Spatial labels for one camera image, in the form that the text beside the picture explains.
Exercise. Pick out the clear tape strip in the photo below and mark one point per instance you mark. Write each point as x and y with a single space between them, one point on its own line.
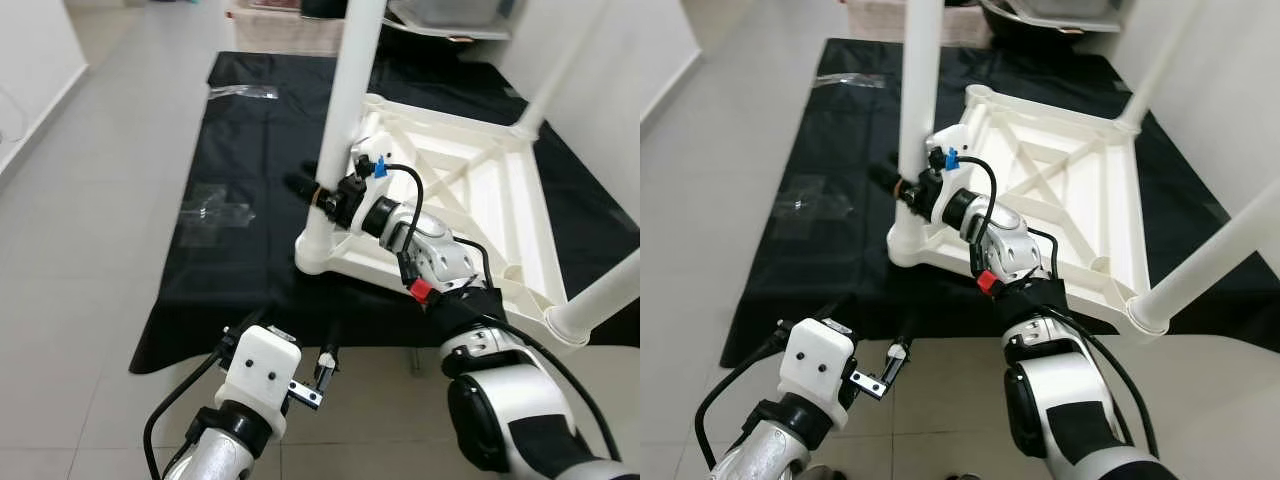
850 80
245 92

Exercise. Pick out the black wok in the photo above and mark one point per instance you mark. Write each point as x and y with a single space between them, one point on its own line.
420 45
1000 20

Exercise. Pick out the clear tape patch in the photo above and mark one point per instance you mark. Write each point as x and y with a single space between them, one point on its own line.
215 215
810 205

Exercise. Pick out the white plastic children table top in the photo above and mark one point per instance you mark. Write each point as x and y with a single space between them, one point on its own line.
1080 190
500 200

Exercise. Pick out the white plastic table leg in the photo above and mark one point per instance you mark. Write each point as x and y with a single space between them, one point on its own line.
1220 260
560 70
1160 65
610 295
350 80
920 80

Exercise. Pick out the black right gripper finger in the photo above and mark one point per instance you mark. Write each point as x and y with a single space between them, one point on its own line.
305 190
888 180

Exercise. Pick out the black tablecloth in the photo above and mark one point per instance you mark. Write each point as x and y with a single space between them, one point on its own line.
250 280
830 290

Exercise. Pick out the clear plastic storage box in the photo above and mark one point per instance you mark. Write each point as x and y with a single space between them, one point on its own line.
450 12
1070 8

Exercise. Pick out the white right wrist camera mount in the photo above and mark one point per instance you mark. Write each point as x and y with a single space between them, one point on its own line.
362 152

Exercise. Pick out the grey metal table leg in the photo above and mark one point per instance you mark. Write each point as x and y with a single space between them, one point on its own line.
416 360

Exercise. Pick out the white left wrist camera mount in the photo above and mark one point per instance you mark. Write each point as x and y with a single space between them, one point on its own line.
815 360
260 365

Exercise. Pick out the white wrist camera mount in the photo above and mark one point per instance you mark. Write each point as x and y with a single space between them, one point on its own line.
260 365
362 152
815 360

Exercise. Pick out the beige woven mat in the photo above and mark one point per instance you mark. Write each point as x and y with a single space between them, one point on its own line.
280 35
880 25

